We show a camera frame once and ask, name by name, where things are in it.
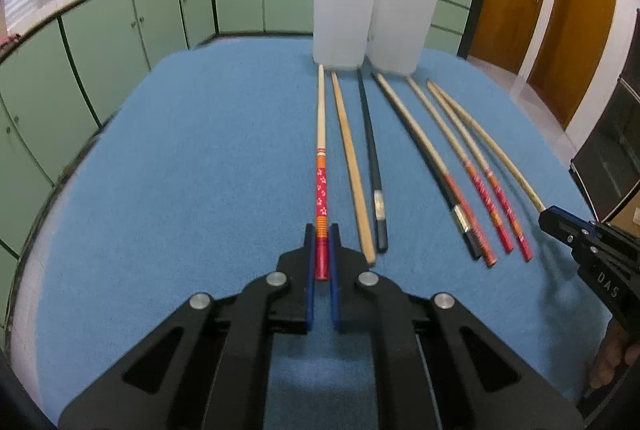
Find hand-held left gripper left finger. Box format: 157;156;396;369
57;225;317;430

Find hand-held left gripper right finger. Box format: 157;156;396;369
330;224;583;430

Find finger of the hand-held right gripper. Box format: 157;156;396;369
538;205;598;256

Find red-handled wooden chopstick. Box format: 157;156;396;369
406;77;515;254
372;73;499;268
426;80;534;261

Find pale bamboo chopstick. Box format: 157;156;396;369
431;83;547;214

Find black chopstick silver band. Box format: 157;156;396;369
356;69;389;254
422;150;482;260

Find red floral chopstick orange bands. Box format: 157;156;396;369
316;64;332;282

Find plain wooden chopstick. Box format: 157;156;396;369
330;71;377;267

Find translucent white plastic container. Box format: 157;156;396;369
367;0;441;76
312;0;377;70

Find person's right hand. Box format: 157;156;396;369
587;324;636;392

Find black furniture unit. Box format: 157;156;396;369
570;8;640;221

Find blue tablecloth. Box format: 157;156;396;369
10;35;616;430

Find green kitchen base cabinets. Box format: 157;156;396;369
0;0;488;256

